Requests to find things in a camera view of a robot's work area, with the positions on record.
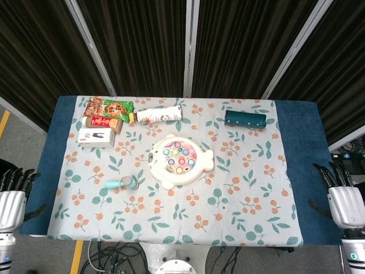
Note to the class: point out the dark teal box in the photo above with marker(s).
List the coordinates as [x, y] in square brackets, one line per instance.
[245, 117]

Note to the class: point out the white whack-a-mole toy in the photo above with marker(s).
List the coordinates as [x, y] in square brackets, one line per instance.
[162, 174]

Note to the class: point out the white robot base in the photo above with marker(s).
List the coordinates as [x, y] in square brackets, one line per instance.
[176, 259]

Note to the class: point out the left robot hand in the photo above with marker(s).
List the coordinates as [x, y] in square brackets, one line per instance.
[11, 205]

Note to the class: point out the light blue toy hammer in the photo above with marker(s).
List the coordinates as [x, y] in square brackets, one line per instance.
[128, 182]

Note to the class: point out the blue table cover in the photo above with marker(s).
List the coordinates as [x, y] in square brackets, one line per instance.
[302, 142]

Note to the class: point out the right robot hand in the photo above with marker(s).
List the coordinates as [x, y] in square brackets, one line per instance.
[348, 205]

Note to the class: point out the dark pleated partition panel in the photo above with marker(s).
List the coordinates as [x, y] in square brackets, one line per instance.
[34, 57]
[137, 42]
[245, 42]
[342, 71]

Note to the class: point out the white cardboard product box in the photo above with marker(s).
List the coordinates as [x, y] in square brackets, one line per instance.
[94, 137]

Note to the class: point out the white label drink bottle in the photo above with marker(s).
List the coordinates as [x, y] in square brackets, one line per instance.
[159, 114]

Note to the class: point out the floral print tablecloth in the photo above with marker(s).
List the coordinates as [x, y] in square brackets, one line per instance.
[199, 222]

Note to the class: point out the silver partition post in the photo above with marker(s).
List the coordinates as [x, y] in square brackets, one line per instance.
[91, 48]
[296, 48]
[191, 48]

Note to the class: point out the black power strip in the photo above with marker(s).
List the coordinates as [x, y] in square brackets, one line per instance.
[346, 160]

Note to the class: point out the green orange snack bag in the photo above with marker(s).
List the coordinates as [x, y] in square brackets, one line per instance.
[114, 109]

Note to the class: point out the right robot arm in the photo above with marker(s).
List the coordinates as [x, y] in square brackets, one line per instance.
[355, 254]

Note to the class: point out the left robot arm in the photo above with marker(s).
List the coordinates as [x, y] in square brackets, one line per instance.
[5, 251]

